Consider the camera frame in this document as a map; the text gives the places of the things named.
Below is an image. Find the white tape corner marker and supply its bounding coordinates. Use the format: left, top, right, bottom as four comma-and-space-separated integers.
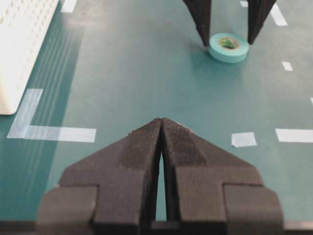
61, 0, 77, 13
273, 95, 313, 143
7, 89, 97, 142
240, 0, 288, 26

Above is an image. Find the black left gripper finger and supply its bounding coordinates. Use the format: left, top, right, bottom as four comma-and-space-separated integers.
247, 0, 274, 45
183, 0, 211, 47
161, 118, 284, 235
38, 118, 162, 235

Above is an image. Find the small white tape marker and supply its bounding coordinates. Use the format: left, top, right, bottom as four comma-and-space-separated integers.
231, 132, 257, 148
282, 61, 293, 71

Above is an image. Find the white plastic lattice basket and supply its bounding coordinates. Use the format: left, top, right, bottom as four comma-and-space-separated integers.
0, 0, 58, 115

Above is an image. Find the teal tape roll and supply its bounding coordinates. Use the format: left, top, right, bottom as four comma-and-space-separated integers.
208, 33, 249, 63

